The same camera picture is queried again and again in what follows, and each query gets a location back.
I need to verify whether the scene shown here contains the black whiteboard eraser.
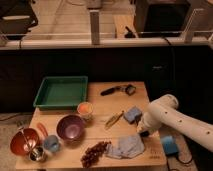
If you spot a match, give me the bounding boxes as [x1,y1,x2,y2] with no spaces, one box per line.
[140,131,150,137]

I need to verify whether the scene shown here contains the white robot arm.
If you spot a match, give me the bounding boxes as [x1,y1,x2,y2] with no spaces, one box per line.
[137,94,213,152]

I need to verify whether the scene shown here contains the purple bowl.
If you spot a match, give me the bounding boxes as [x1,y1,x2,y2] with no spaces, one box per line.
[56,115,85,141]

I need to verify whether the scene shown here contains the red bowl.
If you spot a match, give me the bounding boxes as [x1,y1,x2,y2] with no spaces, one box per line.
[10,128,40,156]

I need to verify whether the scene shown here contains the orange cup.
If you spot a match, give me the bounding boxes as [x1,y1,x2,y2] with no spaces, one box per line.
[77,102,93,121]

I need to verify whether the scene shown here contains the green plastic tray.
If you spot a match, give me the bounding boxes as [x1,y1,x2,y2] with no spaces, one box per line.
[33,76,88,110]

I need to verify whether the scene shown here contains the light blue cloth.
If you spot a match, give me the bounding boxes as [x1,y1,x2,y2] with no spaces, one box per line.
[105,134,145,159]

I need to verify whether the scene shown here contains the bunch of dark grapes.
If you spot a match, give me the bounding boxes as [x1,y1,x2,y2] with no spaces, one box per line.
[81,141,108,168]

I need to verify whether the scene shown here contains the orange carrot toy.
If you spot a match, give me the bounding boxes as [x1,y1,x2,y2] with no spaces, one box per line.
[37,123,48,138]

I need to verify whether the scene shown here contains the blue mug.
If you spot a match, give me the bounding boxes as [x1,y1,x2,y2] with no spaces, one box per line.
[43,135,60,153]

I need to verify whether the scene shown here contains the black cabinet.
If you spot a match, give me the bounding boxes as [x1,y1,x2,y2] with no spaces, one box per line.
[133,0,190,35]

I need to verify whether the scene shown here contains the blue box on floor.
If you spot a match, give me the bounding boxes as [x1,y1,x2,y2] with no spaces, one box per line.
[161,136,179,155]

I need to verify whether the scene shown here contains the metal spoon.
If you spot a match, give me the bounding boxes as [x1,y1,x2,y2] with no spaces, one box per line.
[17,121,30,150]

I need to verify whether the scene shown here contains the small metal cup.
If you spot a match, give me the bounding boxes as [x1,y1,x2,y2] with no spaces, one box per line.
[29,146,46,162]

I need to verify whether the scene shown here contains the black chair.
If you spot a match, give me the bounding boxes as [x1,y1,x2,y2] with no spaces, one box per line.
[0,0,38,35]

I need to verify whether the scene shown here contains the black handled brush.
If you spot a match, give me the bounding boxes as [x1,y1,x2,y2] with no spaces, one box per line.
[100,84,136,96]

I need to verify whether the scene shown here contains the black object on rail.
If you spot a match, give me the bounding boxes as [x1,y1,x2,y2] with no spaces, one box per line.
[124,26,136,38]

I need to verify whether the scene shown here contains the grey vertical post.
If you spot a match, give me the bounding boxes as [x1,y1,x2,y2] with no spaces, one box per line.
[90,10,100,45]

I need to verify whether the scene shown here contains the grey slanted post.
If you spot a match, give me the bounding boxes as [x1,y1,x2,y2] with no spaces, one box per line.
[182,8,204,43]

